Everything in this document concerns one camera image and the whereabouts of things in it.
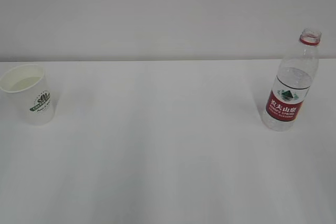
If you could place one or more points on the Nongfu Spring water bottle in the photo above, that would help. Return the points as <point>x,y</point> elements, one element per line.
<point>293,80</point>

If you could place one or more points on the white paper cup green logo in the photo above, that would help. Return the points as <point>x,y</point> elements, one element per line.
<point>27,88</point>

